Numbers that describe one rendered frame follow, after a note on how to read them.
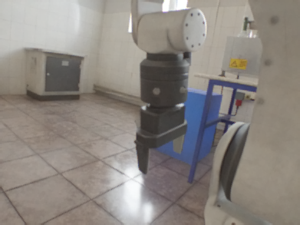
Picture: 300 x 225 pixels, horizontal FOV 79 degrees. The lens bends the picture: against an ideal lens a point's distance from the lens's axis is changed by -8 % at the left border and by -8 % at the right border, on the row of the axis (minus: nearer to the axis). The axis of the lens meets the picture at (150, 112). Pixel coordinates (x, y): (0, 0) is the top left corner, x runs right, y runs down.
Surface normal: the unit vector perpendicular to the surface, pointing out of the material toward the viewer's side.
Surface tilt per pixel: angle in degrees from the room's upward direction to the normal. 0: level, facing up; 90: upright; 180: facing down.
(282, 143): 91
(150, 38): 101
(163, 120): 90
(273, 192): 89
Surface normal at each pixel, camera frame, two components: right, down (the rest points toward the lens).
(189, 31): 0.69, 0.26
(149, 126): -0.72, 0.24
